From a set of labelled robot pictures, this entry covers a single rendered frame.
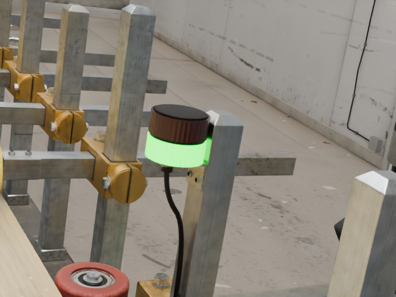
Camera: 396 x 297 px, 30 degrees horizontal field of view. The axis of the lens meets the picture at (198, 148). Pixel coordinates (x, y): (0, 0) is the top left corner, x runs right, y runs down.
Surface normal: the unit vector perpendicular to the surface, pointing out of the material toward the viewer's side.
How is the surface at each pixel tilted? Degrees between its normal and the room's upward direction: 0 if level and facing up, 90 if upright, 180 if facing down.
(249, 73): 90
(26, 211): 0
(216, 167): 90
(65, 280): 0
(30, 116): 90
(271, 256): 0
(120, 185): 90
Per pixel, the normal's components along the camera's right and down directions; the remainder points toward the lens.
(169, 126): -0.31, 0.22
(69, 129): 0.44, 0.33
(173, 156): -0.04, 0.28
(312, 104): -0.91, -0.03
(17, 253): 0.15, -0.95
